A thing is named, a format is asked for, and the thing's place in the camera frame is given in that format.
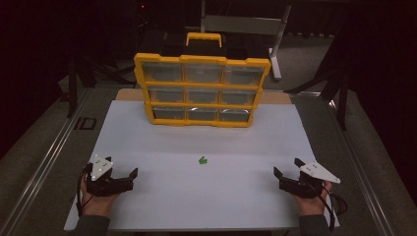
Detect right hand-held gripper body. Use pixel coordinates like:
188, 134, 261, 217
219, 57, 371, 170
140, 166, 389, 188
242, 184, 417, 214
278, 160, 341, 200

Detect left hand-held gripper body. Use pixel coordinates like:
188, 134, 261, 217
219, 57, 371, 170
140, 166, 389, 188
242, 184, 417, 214
86, 154, 134, 198

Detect clear plastic organizer drawer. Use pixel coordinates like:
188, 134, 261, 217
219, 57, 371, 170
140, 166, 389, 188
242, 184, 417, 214
224, 66, 265, 87

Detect yellow and black organizer case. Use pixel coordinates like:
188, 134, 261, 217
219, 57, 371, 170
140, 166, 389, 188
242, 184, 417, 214
133, 31, 272, 128

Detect person's left hand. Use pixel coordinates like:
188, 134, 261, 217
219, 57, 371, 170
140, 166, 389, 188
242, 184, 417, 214
79, 178, 120, 217

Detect person's right hand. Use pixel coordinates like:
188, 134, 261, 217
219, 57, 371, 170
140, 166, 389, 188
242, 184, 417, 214
293, 181, 333, 216

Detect white table board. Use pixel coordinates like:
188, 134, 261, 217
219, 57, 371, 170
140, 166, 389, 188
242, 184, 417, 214
63, 99, 340, 232

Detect black metal stand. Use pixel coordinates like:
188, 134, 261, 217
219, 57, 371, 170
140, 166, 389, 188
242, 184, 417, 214
284, 65, 349, 132
67, 55, 136, 119

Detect grid of clear plastic drawers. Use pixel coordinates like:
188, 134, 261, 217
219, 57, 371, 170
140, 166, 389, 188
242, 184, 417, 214
142, 62, 265, 123

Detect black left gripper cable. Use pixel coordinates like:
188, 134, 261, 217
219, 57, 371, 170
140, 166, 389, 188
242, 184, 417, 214
76, 162, 94, 217

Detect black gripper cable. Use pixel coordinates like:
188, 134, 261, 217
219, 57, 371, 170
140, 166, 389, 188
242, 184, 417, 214
76, 162, 94, 217
316, 186, 348, 234

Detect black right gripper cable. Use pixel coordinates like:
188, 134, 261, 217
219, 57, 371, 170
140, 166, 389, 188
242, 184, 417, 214
316, 186, 348, 234

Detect aluminium floor rail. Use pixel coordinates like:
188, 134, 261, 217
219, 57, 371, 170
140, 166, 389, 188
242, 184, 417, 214
328, 97, 394, 236
0, 88, 94, 236

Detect grey metal desk frame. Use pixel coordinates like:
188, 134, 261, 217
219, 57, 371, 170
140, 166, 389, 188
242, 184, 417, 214
200, 0, 293, 82

